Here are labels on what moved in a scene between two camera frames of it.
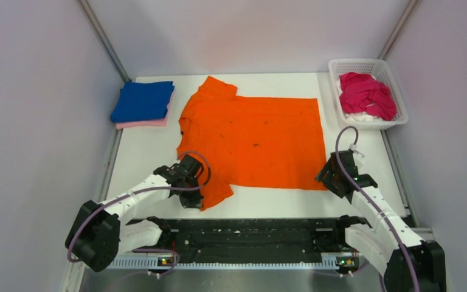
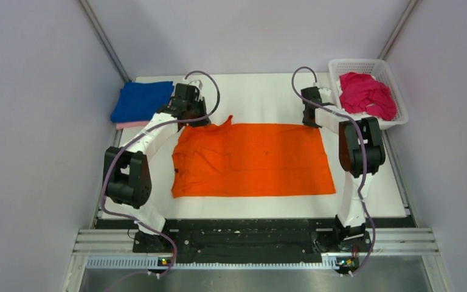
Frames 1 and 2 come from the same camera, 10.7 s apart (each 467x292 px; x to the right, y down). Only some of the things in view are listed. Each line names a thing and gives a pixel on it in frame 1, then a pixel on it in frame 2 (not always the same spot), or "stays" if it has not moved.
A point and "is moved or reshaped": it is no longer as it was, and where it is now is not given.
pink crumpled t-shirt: x=357 y=90 stays
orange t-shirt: x=253 y=143 is moved or reshaped
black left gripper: x=193 y=201 to x=204 y=121
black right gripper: x=324 y=176 to x=306 y=122
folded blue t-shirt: x=142 y=100 stays
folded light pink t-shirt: x=147 y=123 stays
